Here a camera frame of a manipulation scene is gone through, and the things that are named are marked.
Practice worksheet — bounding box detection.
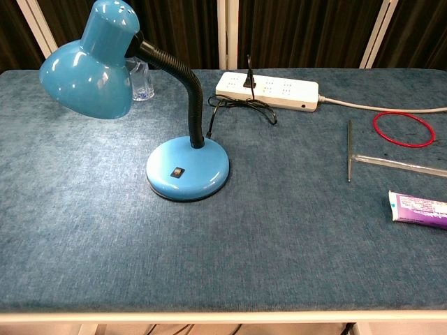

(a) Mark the blue fabric table cover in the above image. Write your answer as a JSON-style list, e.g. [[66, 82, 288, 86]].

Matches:
[[0, 68, 447, 313]]

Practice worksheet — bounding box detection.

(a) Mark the blue desk lamp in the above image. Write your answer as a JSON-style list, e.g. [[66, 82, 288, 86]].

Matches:
[[38, 0, 231, 202]]

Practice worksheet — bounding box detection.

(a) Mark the white power strip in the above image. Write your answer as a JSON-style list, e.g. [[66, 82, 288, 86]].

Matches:
[[215, 71, 320, 113]]

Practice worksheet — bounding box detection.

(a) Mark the purple white toothpaste tube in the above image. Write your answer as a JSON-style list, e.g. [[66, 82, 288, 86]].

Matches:
[[388, 190, 447, 230]]

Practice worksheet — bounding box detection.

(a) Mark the white frame post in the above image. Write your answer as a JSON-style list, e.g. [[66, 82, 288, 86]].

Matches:
[[217, 0, 240, 70], [359, 0, 400, 69], [16, 0, 59, 59]]

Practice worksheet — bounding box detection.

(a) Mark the thin metal rod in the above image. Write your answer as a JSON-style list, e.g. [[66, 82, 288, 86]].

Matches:
[[346, 119, 353, 183]]

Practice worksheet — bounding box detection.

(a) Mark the clear glass cup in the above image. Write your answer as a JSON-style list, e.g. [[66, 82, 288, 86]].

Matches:
[[125, 57, 155, 103]]

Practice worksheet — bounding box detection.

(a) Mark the clear plastic tube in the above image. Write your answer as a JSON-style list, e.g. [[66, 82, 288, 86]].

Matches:
[[355, 154, 447, 179]]

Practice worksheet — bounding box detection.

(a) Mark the white power strip cable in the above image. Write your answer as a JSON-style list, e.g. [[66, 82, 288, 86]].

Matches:
[[317, 95, 447, 114]]

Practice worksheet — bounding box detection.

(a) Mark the dark pleated curtain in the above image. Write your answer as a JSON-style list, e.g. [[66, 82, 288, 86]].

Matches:
[[0, 0, 447, 73]]

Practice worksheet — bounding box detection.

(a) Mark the red rubber ring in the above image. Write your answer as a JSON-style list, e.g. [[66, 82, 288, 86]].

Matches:
[[372, 111, 436, 148]]

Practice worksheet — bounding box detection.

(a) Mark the black lamp power cord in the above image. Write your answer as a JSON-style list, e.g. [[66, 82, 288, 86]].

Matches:
[[205, 54, 279, 138]]

